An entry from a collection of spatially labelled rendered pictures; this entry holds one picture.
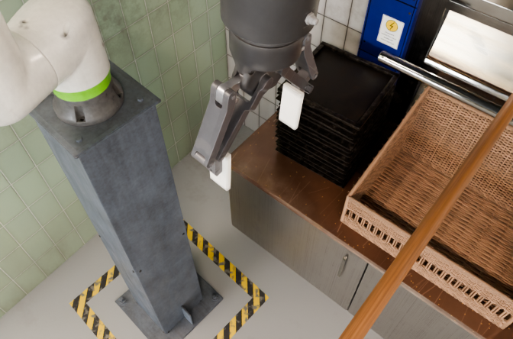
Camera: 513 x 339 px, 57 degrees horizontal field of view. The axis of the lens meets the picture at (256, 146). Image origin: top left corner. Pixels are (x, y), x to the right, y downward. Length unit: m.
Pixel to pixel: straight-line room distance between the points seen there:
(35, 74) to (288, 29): 0.54
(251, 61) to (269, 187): 1.19
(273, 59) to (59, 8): 0.54
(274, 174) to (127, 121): 0.76
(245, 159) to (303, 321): 0.74
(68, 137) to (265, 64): 0.65
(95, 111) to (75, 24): 0.20
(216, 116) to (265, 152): 1.24
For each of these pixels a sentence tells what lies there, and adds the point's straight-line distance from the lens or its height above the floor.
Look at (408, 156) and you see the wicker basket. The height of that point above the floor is 0.59.
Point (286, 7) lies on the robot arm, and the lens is 0.41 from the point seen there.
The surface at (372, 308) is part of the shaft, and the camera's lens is 0.81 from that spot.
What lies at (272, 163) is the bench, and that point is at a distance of 1.69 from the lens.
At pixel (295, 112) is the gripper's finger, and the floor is 1.48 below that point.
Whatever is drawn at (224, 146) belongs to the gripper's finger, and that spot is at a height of 1.54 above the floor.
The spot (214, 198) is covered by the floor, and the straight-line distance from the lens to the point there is 2.30.
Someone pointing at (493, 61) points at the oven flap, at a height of 1.01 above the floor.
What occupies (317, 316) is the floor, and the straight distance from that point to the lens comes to 2.06.
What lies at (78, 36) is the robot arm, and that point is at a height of 1.41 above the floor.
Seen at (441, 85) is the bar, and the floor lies 1.17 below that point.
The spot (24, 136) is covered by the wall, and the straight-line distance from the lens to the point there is 1.73.
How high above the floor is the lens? 1.94
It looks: 52 degrees down
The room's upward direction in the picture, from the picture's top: straight up
